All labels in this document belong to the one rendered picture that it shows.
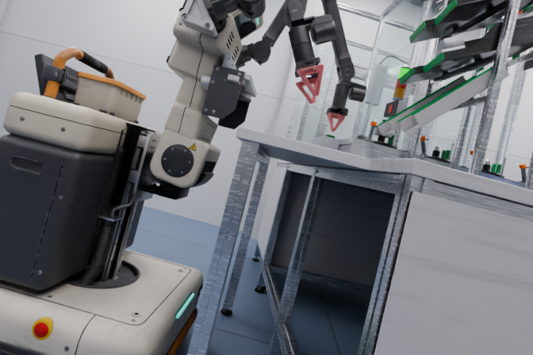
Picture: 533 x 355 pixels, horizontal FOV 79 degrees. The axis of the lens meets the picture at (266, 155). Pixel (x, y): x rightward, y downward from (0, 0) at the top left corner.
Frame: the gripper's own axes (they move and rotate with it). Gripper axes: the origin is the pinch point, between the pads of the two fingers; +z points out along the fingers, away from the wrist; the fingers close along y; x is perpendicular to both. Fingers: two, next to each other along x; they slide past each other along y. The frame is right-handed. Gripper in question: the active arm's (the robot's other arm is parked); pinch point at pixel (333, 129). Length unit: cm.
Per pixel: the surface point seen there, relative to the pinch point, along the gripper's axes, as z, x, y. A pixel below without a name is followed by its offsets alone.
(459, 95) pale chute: -9, -18, -51
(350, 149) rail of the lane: 8.6, -2.8, -17.9
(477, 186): 16, -8, -77
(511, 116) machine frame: -45, -130, 58
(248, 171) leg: 24, 34, -51
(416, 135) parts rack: -1.3, -24.5, -22.6
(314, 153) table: 16, 19, -55
